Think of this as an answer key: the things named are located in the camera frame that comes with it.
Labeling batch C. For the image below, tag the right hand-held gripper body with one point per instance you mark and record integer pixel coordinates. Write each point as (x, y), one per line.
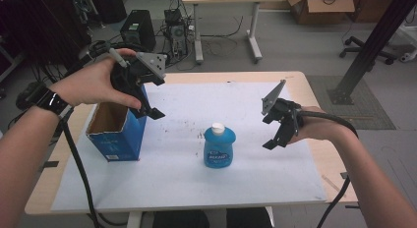
(283, 111)

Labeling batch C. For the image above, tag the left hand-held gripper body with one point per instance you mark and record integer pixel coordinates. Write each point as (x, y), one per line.
(149, 62)

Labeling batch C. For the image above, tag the person's right hand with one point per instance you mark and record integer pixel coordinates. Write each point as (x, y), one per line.
(316, 125)

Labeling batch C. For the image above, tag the person's left hand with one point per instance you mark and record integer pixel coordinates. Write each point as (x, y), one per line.
(93, 82)

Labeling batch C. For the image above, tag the black computer tower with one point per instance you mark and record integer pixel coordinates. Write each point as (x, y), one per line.
(137, 29)

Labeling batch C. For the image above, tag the open grey computer tower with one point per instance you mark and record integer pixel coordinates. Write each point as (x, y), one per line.
(176, 33)

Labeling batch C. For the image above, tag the open blue cardboard box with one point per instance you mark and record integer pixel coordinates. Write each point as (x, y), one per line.
(116, 136)

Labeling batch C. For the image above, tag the blue bottle with white cap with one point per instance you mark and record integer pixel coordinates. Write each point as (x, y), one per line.
(219, 147)

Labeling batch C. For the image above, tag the grey floor mat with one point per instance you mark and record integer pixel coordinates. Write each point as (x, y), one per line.
(364, 113)

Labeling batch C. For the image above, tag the white table mat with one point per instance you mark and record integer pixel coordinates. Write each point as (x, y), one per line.
(203, 185)

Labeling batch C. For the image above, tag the black wristwatch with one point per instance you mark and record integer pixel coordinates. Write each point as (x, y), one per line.
(52, 102)

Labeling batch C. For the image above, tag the black office chair base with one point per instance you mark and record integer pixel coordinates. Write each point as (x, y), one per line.
(367, 51)

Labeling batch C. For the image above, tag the open brown cardboard box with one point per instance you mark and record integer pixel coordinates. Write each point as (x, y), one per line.
(323, 7)

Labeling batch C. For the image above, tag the black metal stand post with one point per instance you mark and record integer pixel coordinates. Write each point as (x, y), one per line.
(370, 47)

